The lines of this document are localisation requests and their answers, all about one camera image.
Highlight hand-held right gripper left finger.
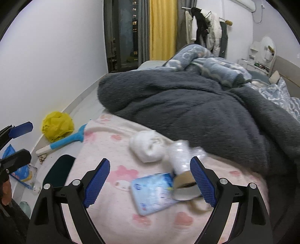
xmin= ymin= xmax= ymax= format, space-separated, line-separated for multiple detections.
xmin=26 ymin=158 xmax=110 ymax=244

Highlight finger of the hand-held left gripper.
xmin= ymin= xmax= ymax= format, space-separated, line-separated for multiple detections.
xmin=0 ymin=149 xmax=32 ymax=174
xmin=0 ymin=121 xmax=34 ymax=151

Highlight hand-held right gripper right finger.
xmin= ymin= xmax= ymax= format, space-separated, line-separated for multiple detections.
xmin=189 ymin=156 xmax=275 ymax=244

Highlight clear plastic wrap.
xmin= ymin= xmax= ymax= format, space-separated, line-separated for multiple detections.
xmin=185 ymin=140 xmax=209 ymax=165

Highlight blue tissue packet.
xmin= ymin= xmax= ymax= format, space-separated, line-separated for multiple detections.
xmin=130 ymin=173 xmax=180 ymax=216

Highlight person's left forearm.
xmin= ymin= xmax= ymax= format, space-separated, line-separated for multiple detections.
xmin=0 ymin=199 xmax=31 ymax=244

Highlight person's left hand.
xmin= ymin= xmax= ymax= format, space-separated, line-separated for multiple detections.
xmin=0 ymin=181 xmax=13 ymax=207

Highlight blue pet food bag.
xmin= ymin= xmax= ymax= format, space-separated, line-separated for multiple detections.
xmin=2 ymin=144 xmax=39 ymax=190

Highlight yellow plastic bag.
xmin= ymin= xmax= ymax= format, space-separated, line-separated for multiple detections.
xmin=42 ymin=112 xmax=74 ymax=142

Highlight pale green round object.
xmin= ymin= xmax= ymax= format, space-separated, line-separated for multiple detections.
xmin=20 ymin=200 xmax=32 ymax=220

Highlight blue forked plush toy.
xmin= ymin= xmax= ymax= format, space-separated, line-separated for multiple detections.
xmin=36 ymin=124 xmax=88 ymax=156

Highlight pink printed blanket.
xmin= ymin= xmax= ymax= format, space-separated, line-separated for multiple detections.
xmin=63 ymin=114 xmax=270 ymax=244

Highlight dark grey fleece blanket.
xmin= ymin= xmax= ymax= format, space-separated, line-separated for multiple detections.
xmin=97 ymin=70 xmax=300 ymax=186

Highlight light blue patterned quilt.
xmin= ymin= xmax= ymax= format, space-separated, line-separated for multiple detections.
xmin=248 ymin=78 xmax=300 ymax=120

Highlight blue patterned fleece blanket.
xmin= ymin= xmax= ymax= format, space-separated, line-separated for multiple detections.
xmin=164 ymin=44 xmax=252 ymax=87

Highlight beige pillow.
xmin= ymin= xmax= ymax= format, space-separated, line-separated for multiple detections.
xmin=269 ymin=70 xmax=281 ymax=84

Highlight white vanity with round mirror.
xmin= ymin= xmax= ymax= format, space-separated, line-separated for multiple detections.
xmin=238 ymin=41 xmax=275 ymax=75

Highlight dark glass door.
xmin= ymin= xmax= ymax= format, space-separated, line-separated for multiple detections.
xmin=104 ymin=0 xmax=141 ymax=73

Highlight beige bed headboard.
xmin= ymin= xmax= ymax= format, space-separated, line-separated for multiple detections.
xmin=269 ymin=55 xmax=300 ymax=99

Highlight dark grey hanging pants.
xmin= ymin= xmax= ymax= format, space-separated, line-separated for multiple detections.
xmin=219 ymin=22 xmax=228 ymax=58

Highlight round white mirror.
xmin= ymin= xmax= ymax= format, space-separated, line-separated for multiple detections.
xmin=259 ymin=36 xmax=276 ymax=64

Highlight white hanging jacket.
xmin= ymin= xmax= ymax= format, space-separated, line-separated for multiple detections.
xmin=206 ymin=12 xmax=222 ymax=57

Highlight grey curtain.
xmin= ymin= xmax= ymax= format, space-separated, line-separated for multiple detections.
xmin=137 ymin=0 xmax=150 ymax=65
xmin=176 ymin=0 xmax=198 ymax=51

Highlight black hanging garment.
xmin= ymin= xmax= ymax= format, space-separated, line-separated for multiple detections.
xmin=191 ymin=7 xmax=212 ymax=47

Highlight white hanging shirt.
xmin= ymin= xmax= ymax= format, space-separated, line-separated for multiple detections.
xmin=185 ymin=11 xmax=198 ymax=44

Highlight yellow curtain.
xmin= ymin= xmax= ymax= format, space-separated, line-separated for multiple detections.
xmin=149 ymin=0 xmax=178 ymax=61

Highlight white air conditioner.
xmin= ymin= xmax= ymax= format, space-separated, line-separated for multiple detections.
xmin=234 ymin=0 xmax=257 ymax=12

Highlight metal clothes rail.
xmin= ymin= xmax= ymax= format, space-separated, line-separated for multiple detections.
xmin=181 ymin=7 xmax=233 ymax=26

